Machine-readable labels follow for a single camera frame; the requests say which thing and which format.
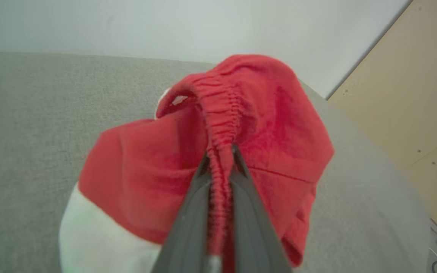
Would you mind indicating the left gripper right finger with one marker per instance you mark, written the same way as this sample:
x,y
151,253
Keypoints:
x,y
252,235

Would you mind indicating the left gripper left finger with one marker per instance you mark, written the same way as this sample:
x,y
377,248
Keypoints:
x,y
188,235

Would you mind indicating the red shorts with white stripes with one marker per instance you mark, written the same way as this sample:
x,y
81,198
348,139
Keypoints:
x,y
146,170

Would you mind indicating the white cloth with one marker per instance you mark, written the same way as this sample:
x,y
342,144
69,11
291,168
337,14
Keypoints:
x,y
32,132

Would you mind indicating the light wooden panel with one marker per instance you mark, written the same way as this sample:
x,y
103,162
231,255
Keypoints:
x,y
412,94

